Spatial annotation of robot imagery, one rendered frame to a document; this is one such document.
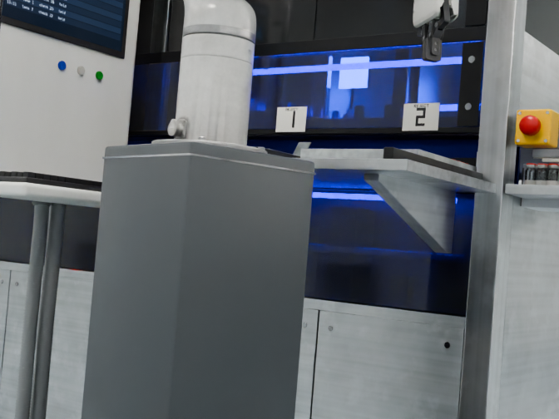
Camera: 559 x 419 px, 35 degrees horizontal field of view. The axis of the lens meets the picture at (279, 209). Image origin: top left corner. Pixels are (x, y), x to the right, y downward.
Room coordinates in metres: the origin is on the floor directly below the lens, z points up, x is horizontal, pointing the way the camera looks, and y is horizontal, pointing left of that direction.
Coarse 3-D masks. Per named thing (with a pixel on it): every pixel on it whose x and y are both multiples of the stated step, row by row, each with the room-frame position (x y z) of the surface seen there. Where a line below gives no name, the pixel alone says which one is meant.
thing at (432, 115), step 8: (408, 104) 1.91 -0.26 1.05; (416, 104) 1.90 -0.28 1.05; (424, 104) 1.88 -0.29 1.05; (432, 104) 1.87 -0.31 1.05; (408, 112) 1.90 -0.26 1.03; (416, 112) 1.89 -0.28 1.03; (432, 112) 1.87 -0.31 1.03; (408, 120) 1.90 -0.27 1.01; (424, 120) 1.88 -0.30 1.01; (432, 120) 1.87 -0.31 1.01; (408, 128) 1.90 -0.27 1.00; (416, 128) 1.89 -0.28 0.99; (424, 128) 1.88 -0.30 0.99; (432, 128) 1.87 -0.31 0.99
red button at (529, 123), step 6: (522, 120) 1.72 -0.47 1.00; (528, 120) 1.72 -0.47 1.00; (534, 120) 1.71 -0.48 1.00; (522, 126) 1.72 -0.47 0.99; (528, 126) 1.71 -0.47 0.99; (534, 126) 1.71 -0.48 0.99; (540, 126) 1.72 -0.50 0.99; (522, 132) 1.73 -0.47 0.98; (528, 132) 1.72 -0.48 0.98; (534, 132) 1.72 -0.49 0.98
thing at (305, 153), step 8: (304, 152) 1.75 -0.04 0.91; (312, 152) 1.73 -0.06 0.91; (320, 152) 1.72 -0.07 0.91; (328, 152) 1.71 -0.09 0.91; (336, 152) 1.70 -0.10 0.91; (344, 152) 1.69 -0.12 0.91; (352, 152) 1.68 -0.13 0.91; (360, 152) 1.67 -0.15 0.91; (368, 152) 1.66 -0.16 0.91; (376, 152) 1.65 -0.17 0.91; (416, 152) 1.60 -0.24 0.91; (424, 152) 1.62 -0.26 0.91; (440, 160) 1.68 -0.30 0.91; (448, 160) 1.71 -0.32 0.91; (456, 160) 1.74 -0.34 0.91; (472, 168) 1.81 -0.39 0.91
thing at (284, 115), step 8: (280, 112) 2.10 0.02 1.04; (288, 112) 2.09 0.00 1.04; (296, 112) 2.08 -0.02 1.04; (304, 112) 2.06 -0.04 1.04; (280, 120) 2.10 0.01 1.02; (288, 120) 2.09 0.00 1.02; (296, 120) 2.07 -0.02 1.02; (304, 120) 2.06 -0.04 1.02; (280, 128) 2.10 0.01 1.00; (288, 128) 2.09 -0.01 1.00; (296, 128) 2.07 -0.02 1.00; (304, 128) 2.06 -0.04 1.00
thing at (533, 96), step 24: (168, 0) 2.33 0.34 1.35; (168, 24) 2.34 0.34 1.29; (264, 48) 2.14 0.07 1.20; (288, 48) 2.10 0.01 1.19; (312, 48) 2.06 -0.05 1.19; (336, 48) 2.02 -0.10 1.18; (360, 48) 1.98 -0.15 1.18; (528, 48) 1.85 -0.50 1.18; (528, 72) 1.86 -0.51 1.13; (552, 72) 1.99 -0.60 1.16; (528, 96) 1.87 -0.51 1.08; (552, 96) 2.00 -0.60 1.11
